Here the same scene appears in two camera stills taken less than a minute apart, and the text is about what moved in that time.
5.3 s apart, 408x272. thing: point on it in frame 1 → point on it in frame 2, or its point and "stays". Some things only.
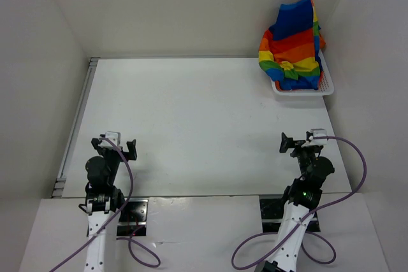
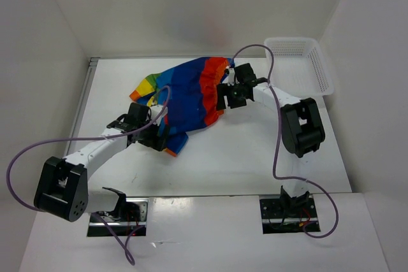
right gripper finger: (286, 143) → (222, 91)
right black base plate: (272, 213) stays
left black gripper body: (113, 158) → (148, 136)
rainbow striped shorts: (289, 49) → (189, 91)
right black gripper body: (305, 154) → (235, 97)
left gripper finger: (132, 149) → (164, 138)
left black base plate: (132, 218) stays
